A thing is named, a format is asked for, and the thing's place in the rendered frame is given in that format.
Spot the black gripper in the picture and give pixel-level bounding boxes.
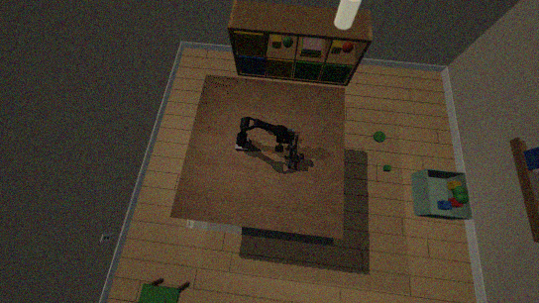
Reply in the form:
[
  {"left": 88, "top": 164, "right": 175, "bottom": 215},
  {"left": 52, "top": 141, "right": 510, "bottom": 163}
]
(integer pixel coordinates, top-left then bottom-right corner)
[{"left": 274, "top": 138, "right": 284, "bottom": 152}]

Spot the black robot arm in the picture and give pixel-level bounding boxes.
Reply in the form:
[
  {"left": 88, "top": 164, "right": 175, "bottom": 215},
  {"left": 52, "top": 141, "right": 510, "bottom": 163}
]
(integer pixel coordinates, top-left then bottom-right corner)
[{"left": 236, "top": 117, "right": 295, "bottom": 147}]

